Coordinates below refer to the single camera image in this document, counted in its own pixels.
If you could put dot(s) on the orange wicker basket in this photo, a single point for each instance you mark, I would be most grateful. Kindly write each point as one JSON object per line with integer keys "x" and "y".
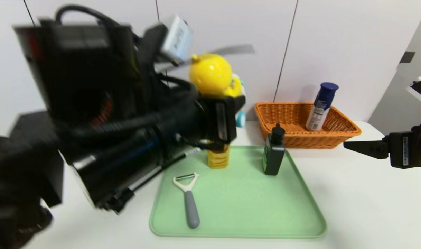
{"x": 286, "y": 121}

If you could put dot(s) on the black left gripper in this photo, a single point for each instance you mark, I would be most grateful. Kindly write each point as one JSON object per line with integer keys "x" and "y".
{"x": 225, "y": 119}

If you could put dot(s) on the white bottle with blue cap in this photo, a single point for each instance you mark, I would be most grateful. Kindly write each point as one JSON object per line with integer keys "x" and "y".
{"x": 321, "y": 107}

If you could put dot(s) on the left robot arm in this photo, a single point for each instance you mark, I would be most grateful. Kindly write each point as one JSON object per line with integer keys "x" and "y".
{"x": 86, "y": 86}

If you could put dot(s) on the light green plastic tray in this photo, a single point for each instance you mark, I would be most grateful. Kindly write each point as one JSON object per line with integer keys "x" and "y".
{"x": 252, "y": 207}

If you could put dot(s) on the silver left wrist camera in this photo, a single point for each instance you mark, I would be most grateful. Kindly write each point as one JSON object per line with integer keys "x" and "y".
{"x": 177, "y": 38}

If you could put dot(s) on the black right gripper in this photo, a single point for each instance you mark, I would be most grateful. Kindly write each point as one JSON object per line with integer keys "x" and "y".
{"x": 402, "y": 149}

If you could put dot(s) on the dark green black-capped bottle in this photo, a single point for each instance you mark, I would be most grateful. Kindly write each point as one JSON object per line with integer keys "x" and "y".
{"x": 273, "y": 155}

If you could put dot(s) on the yellow potato chips box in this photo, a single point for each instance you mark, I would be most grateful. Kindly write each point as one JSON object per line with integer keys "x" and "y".
{"x": 218, "y": 159}

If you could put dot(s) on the yellow duck toy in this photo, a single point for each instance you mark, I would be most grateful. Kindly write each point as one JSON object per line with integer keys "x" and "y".
{"x": 210, "y": 74}

